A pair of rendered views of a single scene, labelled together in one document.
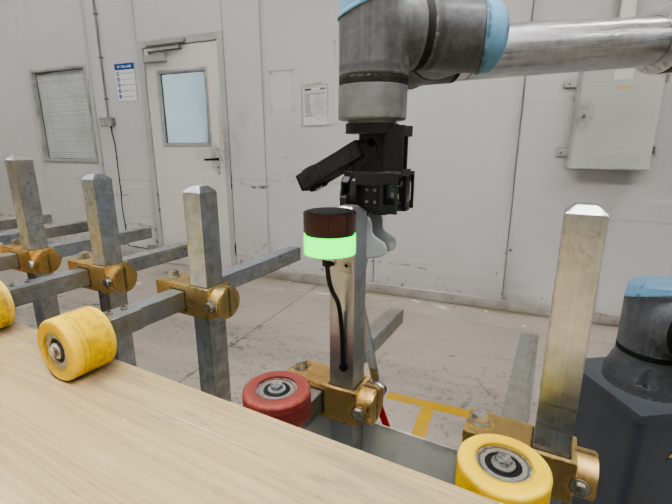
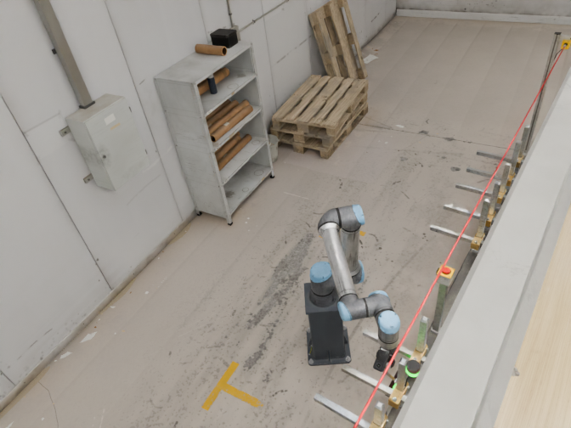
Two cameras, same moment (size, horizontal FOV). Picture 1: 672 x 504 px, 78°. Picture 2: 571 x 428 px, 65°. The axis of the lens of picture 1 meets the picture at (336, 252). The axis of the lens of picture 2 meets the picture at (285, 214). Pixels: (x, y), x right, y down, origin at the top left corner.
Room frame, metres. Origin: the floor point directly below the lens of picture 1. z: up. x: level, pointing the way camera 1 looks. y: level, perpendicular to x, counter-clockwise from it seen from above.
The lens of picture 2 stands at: (0.70, 1.14, 3.02)
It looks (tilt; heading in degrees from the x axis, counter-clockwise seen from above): 40 degrees down; 282
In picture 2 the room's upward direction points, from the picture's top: 9 degrees counter-clockwise
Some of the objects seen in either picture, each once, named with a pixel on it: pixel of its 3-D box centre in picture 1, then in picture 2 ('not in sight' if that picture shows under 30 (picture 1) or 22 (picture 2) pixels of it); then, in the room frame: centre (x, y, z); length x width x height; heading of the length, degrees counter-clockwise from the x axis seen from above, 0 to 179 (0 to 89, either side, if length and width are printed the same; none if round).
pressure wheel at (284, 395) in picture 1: (278, 426); not in sight; (0.43, 0.07, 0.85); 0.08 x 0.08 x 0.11
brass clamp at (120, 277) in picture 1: (102, 274); not in sight; (0.75, 0.45, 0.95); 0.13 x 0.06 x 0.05; 62
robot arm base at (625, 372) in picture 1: (648, 363); (323, 290); (0.94, -0.79, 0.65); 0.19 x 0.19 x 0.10
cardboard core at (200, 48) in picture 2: not in sight; (211, 49); (1.98, -2.76, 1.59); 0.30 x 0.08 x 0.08; 157
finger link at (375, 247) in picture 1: (367, 248); not in sight; (0.56, -0.04, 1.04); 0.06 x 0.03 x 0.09; 62
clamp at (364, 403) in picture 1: (331, 393); (398, 393); (0.51, 0.01, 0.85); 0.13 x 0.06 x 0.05; 62
